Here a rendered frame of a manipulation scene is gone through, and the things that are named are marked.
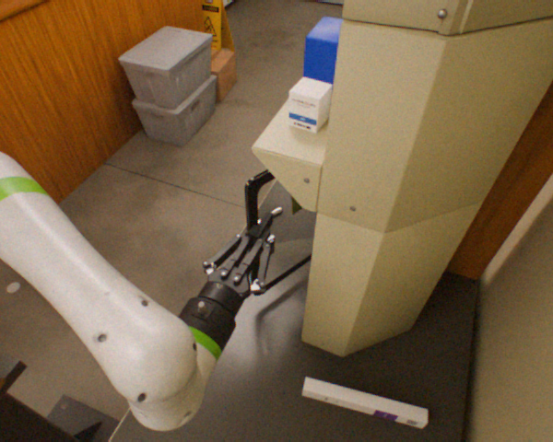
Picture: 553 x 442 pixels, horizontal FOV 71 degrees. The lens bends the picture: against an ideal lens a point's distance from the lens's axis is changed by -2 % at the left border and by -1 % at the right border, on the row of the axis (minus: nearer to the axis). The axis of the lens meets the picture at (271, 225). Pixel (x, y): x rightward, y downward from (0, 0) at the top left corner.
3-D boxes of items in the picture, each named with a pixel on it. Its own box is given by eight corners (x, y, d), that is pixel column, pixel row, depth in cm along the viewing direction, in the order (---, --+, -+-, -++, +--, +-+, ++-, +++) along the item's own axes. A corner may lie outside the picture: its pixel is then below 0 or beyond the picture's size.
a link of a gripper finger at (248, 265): (230, 279, 69) (238, 282, 68) (258, 235, 76) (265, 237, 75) (232, 291, 72) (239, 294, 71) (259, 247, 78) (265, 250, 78)
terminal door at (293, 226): (337, 240, 114) (359, 123, 84) (253, 297, 102) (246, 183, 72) (335, 238, 115) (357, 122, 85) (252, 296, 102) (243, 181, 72)
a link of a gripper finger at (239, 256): (228, 289, 72) (221, 286, 72) (252, 245, 79) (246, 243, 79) (226, 277, 69) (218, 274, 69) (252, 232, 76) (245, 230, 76)
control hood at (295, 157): (366, 112, 84) (374, 68, 76) (316, 215, 64) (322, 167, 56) (314, 101, 87) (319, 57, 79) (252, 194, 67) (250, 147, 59)
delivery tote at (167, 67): (218, 75, 312) (214, 33, 288) (177, 114, 276) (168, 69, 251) (174, 65, 323) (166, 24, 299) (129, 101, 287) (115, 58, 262)
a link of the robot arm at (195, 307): (178, 343, 69) (224, 365, 66) (164, 310, 60) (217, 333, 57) (195, 315, 72) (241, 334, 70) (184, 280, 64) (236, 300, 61)
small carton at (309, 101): (328, 118, 65) (333, 84, 60) (316, 133, 62) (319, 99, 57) (301, 110, 66) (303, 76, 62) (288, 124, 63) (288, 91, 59)
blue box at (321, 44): (369, 72, 75) (378, 24, 68) (355, 97, 69) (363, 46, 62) (319, 62, 78) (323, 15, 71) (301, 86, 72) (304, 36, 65)
